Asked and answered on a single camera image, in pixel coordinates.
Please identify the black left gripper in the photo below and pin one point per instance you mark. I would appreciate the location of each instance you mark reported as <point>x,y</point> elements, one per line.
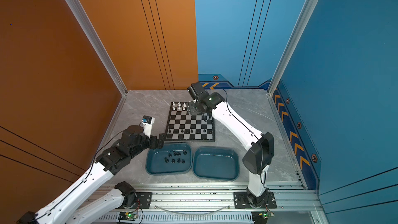
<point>155,145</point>

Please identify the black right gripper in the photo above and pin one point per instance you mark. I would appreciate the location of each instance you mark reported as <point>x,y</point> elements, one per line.
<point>191,108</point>

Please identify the teal tray with white pieces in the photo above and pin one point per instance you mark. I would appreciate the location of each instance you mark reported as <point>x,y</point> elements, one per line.
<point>216,163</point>

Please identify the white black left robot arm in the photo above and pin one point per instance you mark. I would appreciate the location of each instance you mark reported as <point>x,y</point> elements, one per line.
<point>67,206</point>

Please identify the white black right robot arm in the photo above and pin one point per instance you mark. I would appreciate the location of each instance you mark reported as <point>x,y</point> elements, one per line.
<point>260,148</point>

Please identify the teal tray with black pieces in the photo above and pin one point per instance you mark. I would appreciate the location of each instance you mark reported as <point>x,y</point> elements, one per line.
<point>155,163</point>

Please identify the green circuit board left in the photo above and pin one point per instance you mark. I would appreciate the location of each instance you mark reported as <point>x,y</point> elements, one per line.
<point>128,217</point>

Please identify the circuit board right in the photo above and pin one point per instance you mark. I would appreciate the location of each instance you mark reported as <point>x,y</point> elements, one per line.
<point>261,217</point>

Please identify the black white chessboard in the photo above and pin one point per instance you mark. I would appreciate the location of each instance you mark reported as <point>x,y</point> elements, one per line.
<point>182,126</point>

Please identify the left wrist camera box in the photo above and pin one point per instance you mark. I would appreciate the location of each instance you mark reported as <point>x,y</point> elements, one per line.
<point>147,120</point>

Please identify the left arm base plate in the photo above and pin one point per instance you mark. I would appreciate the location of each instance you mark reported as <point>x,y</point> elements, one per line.
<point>140,200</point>

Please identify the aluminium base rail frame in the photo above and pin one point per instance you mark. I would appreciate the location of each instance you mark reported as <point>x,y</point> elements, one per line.
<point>210,203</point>

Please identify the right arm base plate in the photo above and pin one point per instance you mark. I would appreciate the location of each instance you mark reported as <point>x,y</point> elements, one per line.
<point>248,200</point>

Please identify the right aluminium corner post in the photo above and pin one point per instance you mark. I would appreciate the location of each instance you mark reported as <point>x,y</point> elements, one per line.
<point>300,25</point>

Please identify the aluminium corner post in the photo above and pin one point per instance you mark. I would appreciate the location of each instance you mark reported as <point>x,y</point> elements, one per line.
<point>300,25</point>
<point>85,23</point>

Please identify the left aluminium corner post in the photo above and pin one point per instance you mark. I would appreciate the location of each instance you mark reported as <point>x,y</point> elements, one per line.
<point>85,23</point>

